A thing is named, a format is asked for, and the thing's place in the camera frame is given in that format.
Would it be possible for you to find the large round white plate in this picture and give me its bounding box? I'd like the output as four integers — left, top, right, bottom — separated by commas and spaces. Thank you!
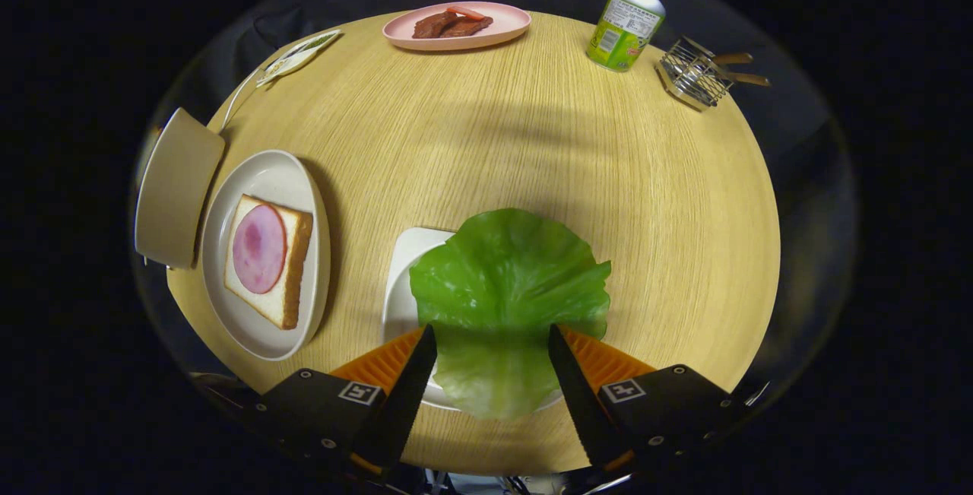
201, 149, 332, 362

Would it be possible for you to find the silver bottle with green label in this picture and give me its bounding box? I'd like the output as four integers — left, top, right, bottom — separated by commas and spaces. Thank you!
586, 0, 667, 73

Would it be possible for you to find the cream white toaster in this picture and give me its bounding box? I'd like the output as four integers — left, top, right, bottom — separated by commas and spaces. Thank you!
135, 107, 227, 270

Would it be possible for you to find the pink ham slice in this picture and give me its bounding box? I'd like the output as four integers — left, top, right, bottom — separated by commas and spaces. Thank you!
232, 204, 288, 295

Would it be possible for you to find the white divided bean dish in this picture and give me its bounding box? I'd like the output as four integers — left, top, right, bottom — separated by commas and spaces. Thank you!
255, 29, 343, 88

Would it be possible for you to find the green lettuce leaf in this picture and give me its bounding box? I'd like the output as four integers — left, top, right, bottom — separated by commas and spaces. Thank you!
409, 208, 612, 421

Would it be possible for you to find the wire mesh basket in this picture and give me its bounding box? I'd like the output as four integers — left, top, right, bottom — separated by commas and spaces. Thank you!
655, 36, 734, 113

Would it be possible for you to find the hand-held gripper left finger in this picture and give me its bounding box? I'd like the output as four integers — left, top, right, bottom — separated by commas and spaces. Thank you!
255, 324, 439, 477

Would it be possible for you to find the white bread slice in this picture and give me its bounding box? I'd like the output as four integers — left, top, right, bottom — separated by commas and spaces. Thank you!
224, 194, 314, 330

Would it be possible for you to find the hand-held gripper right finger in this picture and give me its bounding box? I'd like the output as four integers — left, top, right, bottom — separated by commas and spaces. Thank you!
547, 323, 750, 473

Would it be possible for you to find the small white square plate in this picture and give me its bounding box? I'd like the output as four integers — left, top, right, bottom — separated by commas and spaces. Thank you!
382, 227, 563, 412

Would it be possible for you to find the pink plate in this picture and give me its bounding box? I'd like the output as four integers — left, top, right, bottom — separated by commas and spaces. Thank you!
382, 1, 532, 52

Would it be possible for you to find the white toaster cable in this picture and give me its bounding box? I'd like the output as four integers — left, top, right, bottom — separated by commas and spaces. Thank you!
220, 62, 268, 135

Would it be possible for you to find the brown meat slice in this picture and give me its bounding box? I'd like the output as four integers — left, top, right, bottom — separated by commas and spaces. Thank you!
413, 11, 459, 40
441, 16, 494, 39

